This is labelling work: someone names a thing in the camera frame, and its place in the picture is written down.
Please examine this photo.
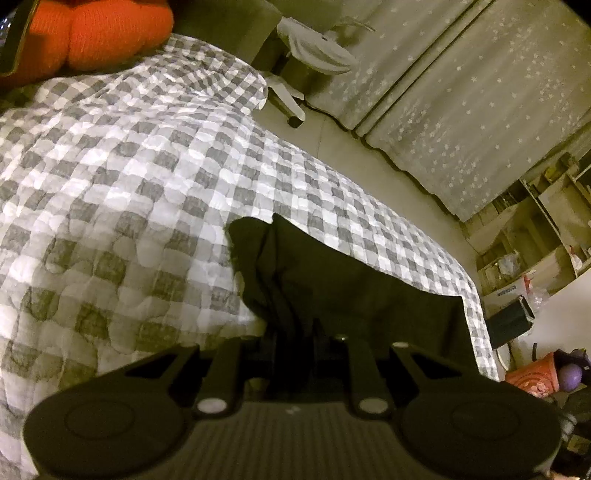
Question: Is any black garment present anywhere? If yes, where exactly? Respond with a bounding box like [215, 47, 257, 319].
[228, 215, 478, 402]

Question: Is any white cardboard box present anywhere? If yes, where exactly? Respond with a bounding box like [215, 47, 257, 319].
[482, 275, 530, 317]

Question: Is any orange patterned bag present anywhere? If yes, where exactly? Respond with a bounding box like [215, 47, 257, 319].
[505, 352, 564, 399]

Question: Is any purple ball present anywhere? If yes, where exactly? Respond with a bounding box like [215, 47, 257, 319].
[558, 363, 583, 392]

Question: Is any grey white checkered quilt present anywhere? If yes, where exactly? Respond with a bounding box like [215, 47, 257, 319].
[1, 35, 499, 479]

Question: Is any wooden storage shelf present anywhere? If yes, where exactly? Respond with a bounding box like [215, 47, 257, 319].
[462, 130, 590, 295]

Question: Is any grey office chair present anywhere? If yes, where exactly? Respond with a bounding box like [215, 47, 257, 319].
[263, 1, 376, 129]

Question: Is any grey star pattern curtain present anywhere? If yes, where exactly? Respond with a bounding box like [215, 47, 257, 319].
[308, 0, 590, 220]

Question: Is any light grey cloth on chair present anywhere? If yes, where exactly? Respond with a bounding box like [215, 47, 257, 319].
[276, 17, 356, 76]

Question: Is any dark grey sofa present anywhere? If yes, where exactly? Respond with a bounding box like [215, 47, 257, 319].
[168, 0, 283, 64]

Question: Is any lower red flower cushion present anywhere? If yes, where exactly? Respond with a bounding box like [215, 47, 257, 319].
[1, 0, 173, 88]

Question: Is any smartphone showing video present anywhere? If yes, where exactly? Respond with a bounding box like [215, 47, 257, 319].
[0, 0, 39, 77]

